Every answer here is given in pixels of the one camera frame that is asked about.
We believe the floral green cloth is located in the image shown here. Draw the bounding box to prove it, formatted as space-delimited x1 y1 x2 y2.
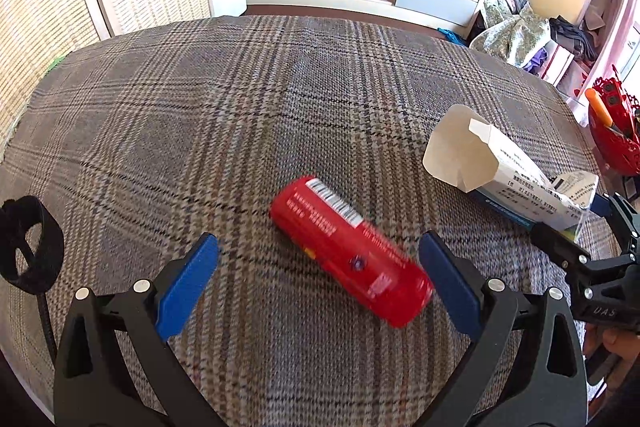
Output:
469 3 552 68

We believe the black strap loop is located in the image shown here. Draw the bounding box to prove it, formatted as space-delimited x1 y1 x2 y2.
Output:
0 195 66 294

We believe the black braided cable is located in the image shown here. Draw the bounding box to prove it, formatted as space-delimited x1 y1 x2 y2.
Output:
36 291 59 360

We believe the white red box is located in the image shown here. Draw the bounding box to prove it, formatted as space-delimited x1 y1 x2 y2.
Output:
539 38 577 84

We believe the plaid tablecloth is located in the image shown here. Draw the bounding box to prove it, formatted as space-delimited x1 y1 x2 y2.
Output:
0 14 623 427

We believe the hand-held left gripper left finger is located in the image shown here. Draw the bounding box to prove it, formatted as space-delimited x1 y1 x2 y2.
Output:
52 232 231 427

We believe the red cylindrical packet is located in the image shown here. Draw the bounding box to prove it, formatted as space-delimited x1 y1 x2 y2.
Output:
269 175 436 330

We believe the pink curtain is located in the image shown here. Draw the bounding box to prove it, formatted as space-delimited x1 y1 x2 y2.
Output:
582 0 640 75

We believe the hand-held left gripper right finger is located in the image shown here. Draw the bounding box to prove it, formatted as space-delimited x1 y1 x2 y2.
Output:
415 231 588 427

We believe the person's right hand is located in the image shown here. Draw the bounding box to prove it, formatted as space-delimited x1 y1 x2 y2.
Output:
581 324 640 380

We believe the white medicine box teal band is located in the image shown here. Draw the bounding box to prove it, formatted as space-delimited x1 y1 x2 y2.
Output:
422 103 601 246

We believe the woven rattan screen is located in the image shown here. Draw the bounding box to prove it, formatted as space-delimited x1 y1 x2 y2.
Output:
0 0 213 158

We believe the orange handled knife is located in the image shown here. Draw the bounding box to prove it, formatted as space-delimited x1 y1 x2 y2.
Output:
584 87 627 136

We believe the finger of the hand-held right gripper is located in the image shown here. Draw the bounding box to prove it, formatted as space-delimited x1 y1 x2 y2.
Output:
591 193 640 260
529 223 593 270

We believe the red plastic basket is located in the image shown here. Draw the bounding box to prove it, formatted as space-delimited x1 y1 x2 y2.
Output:
586 63 640 178

